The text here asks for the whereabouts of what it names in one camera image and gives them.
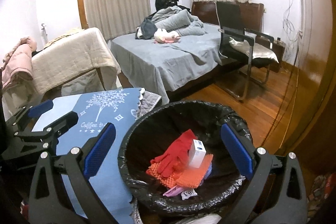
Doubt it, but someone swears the orange foam net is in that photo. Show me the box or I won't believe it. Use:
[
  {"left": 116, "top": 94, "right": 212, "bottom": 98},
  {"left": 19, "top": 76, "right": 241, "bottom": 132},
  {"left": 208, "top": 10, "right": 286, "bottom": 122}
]
[
  {"left": 146, "top": 162, "right": 184, "bottom": 189},
  {"left": 176, "top": 154, "right": 213, "bottom": 189}
]

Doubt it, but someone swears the pink wrapper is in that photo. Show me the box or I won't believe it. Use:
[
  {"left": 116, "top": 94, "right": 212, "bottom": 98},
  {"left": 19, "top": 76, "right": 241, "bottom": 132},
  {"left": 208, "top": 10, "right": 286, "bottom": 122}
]
[{"left": 163, "top": 185, "right": 198, "bottom": 200}]

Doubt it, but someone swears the white small box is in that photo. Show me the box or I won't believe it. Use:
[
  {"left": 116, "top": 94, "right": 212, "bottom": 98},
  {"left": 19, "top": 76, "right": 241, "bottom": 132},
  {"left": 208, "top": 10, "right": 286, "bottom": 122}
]
[{"left": 189, "top": 139, "right": 207, "bottom": 168}]

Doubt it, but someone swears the black lined trash bin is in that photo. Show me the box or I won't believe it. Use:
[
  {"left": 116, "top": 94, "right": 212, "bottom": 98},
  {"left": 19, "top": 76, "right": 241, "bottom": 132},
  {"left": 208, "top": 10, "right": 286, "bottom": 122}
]
[{"left": 118, "top": 101, "right": 253, "bottom": 216}]

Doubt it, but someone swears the pink jacket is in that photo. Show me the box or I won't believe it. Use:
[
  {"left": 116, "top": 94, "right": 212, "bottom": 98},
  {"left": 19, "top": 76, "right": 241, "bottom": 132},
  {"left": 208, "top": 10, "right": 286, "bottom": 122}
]
[{"left": 1, "top": 37, "right": 37, "bottom": 92}]

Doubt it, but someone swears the blue tree print tablecloth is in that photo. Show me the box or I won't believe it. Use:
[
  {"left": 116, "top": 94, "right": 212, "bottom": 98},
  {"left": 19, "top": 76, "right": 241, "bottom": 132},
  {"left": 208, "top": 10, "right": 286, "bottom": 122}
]
[{"left": 33, "top": 88, "right": 142, "bottom": 223}]

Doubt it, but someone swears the wooden wardrobe door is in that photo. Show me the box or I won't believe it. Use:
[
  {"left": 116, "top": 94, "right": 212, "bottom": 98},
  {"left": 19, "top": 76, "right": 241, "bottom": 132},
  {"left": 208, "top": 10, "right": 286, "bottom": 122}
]
[{"left": 262, "top": 0, "right": 335, "bottom": 155}]

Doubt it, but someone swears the beige quilt on rack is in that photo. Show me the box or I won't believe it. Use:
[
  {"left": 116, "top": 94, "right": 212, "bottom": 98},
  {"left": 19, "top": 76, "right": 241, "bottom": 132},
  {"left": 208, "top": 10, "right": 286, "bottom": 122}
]
[{"left": 32, "top": 27, "right": 121, "bottom": 94}]

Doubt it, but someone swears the grey quilted mat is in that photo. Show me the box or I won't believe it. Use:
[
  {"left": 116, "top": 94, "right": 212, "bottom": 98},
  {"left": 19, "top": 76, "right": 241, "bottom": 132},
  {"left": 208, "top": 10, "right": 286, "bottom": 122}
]
[{"left": 137, "top": 89, "right": 162, "bottom": 118}]

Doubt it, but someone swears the dark blue clothing on bed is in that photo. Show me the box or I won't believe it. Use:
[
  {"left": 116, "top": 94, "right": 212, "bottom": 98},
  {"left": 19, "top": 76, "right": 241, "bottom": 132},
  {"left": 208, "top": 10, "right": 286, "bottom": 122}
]
[{"left": 135, "top": 18, "right": 158, "bottom": 40}]

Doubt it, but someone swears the pink plush toy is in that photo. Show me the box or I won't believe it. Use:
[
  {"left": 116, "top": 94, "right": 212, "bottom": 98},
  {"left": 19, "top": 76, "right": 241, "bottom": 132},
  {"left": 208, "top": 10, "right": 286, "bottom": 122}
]
[{"left": 154, "top": 28, "right": 181, "bottom": 44}]

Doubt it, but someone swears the bed with grey sheet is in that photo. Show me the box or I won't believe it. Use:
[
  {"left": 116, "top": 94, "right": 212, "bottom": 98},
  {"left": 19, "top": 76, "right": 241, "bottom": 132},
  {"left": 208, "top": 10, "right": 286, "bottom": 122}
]
[{"left": 109, "top": 23, "right": 224, "bottom": 105}]

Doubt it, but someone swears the silver chair cushion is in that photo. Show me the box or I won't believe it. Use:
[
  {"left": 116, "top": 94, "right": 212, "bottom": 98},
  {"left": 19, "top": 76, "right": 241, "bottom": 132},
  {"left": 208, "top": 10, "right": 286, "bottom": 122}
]
[{"left": 229, "top": 38, "right": 278, "bottom": 63}]

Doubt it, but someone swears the black cantilever chair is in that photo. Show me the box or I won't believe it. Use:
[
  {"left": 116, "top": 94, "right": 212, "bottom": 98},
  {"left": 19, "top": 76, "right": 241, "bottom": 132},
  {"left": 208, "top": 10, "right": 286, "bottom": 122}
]
[{"left": 215, "top": 1, "right": 279, "bottom": 101}]

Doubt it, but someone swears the grey folded duvet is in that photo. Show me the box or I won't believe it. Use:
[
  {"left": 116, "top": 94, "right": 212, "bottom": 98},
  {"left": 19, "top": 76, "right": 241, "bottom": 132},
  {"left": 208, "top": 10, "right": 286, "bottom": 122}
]
[{"left": 151, "top": 6, "right": 207, "bottom": 36}]

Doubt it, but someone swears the wooden headboard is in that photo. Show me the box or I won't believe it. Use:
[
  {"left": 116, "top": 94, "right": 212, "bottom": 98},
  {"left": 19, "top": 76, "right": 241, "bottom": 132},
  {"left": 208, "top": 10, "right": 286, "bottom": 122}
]
[{"left": 191, "top": 1, "right": 264, "bottom": 32}]

